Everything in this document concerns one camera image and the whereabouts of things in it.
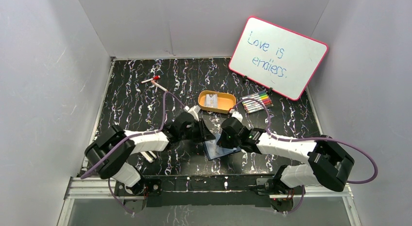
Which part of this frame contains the blue leather card holder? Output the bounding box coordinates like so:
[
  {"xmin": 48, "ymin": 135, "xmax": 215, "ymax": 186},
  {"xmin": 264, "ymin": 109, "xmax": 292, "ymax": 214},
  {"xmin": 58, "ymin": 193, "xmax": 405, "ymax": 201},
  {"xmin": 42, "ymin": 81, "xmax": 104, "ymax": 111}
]
[{"xmin": 203, "ymin": 140, "xmax": 241, "ymax": 160}]

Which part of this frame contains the orange oval tray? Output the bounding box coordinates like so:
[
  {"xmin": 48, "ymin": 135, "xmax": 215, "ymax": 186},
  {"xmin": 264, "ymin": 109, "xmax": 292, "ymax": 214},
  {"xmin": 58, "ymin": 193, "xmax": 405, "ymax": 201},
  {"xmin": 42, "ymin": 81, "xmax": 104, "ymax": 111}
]
[{"xmin": 198, "ymin": 90, "xmax": 237, "ymax": 114}]

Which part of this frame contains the silver credit card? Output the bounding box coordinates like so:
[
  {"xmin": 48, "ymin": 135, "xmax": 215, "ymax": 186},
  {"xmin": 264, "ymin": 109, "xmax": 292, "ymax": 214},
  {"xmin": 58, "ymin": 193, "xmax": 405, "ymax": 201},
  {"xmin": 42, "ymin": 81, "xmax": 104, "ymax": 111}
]
[{"xmin": 205, "ymin": 94, "xmax": 218, "ymax": 108}]

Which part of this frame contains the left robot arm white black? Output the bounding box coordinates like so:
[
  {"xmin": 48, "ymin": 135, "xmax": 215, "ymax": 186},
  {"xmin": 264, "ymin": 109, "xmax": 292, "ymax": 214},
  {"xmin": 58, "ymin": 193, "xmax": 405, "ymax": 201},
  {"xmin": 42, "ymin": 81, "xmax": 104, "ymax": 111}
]
[{"xmin": 82, "ymin": 112, "xmax": 216, "ymax": 195}]

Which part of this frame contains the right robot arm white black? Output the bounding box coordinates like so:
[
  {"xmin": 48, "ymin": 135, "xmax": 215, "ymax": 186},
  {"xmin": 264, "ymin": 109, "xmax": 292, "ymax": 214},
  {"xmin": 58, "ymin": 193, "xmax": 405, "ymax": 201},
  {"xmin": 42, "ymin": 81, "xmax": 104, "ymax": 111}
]
[{"xmin": 217, "ymin": 117, "xmax": 354, "ymax": 194}]

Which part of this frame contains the pack of coloured markers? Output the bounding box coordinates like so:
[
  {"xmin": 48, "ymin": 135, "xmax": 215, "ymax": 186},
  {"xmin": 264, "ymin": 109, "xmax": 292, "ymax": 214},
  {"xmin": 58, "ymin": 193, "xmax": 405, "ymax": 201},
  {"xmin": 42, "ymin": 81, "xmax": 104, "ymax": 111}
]
[{"xmin": 240, "ymin": 91, "xmax": 273, "ymax": 113}]

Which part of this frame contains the white marker red tip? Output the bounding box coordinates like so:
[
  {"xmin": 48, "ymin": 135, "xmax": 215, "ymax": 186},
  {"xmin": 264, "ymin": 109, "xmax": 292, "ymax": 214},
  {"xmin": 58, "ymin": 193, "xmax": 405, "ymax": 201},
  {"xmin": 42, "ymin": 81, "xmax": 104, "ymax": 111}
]
[{"xmin": 151, "ymin": 80, "xmax": 168, "ymax": 92}]

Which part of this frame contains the red capped marker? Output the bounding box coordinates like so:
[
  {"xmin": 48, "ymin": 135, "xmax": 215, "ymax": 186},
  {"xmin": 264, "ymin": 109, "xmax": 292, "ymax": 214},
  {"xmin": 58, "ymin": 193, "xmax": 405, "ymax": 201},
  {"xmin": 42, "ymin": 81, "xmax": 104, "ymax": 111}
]
[{"xmin": 141, "ymin": 75, "xmax": 160, "ymax": 84}]

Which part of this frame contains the pink framed whiteboard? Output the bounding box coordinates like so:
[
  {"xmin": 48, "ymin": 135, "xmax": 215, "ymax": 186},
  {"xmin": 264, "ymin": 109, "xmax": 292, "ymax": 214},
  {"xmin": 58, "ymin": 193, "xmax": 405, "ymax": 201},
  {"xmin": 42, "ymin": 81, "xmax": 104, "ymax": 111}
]
[{"xmin": 228, "ymin": 17, "xmax": 329, "ymax": 101}]

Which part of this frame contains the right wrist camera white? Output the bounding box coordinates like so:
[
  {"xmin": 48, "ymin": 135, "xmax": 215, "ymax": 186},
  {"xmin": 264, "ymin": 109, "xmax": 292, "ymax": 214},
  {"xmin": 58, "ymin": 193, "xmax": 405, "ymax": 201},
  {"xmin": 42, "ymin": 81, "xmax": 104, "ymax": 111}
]
[{"xmin": 229, "ymin": 109, "xmax": 243, "ymax": 122}]

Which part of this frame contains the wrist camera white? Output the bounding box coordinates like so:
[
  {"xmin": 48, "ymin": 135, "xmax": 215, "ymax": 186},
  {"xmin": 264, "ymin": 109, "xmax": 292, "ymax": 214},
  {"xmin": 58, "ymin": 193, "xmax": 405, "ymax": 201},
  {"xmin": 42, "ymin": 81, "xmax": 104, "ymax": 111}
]
[
  {"xmin": 229, "ymin": 109, "xmax": 243, "ymax": 122},
  {"xmin": 184, "ymin": 105, "xmax": 201, "ymax": 121}
]

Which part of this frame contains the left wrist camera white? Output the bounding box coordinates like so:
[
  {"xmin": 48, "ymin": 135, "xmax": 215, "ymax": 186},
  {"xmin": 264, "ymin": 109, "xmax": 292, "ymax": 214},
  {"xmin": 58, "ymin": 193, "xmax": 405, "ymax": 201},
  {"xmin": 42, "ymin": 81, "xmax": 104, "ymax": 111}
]
[{"xmin": 184, "ymin": 105, "xmax": 201, "ymax": 121}]

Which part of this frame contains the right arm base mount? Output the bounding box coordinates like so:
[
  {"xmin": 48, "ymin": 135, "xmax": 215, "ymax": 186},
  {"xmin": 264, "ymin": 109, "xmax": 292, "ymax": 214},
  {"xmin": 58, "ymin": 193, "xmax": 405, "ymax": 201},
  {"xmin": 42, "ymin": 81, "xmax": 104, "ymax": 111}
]
[{"xmin": 250, "ymin": 178, "xmax": 306, "ymax": 215}]

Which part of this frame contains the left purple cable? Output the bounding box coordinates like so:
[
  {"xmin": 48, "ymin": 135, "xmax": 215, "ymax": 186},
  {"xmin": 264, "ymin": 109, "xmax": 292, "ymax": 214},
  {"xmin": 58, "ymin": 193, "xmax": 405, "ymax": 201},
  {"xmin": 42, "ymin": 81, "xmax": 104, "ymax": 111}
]
[{"xmin": 80, "ymin": 90, "xmax": 189, "ymax": 215}]

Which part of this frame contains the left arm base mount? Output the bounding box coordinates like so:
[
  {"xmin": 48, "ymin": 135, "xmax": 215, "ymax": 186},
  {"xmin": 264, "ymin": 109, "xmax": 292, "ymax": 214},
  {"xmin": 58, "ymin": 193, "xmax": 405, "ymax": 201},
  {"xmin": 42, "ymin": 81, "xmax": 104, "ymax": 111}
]
[{"xmin": 108, "ymin": 178, "xmax": 162, "ymax": 216}]

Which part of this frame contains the aluminium frame rail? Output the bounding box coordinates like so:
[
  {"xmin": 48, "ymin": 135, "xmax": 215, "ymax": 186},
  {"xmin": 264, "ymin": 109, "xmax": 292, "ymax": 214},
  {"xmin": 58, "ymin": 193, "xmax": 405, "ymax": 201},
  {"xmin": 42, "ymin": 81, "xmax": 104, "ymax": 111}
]
[{"xmin": 57, "ymin": 177, "xmax": 361, "ymax": 226}]

